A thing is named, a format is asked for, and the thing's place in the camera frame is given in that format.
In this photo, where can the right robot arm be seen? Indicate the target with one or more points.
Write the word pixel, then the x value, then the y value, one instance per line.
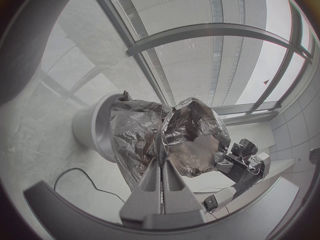
pixel 250 176

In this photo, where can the black plastic bag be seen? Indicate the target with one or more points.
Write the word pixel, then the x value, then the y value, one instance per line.
pixel 135 134

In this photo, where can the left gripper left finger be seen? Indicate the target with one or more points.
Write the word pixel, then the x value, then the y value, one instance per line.
pixel 147 191

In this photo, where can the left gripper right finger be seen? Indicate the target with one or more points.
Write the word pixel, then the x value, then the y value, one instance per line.
pixel 177 194

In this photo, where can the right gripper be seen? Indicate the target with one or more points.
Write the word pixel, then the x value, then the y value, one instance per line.
pixel 237 169

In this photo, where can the window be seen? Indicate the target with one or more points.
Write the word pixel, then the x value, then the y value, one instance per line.
pixel 212 46

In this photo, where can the white trash bin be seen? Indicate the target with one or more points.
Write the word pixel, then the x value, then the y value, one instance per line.
pixel 85 124

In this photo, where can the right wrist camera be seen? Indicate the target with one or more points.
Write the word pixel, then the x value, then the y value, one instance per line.
pixel 243 147

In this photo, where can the dark grey round chair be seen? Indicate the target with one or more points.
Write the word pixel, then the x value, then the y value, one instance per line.
pixel 22 46

